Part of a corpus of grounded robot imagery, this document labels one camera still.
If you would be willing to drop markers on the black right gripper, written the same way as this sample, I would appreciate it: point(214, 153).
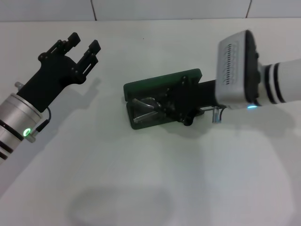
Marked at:
point(195, 99)

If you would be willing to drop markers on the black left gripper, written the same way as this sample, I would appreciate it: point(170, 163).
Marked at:
point(49, 77)

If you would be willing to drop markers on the clear transparent glasses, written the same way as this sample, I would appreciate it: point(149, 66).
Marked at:
point(145, 115)

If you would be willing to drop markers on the green glasses case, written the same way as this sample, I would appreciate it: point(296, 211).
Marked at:
point(145, 84)

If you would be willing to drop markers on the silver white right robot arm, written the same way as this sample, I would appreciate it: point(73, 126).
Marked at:
point(282, 80)

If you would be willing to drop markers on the small silver left wrist stub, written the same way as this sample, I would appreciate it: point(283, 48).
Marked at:
point(18, 85)

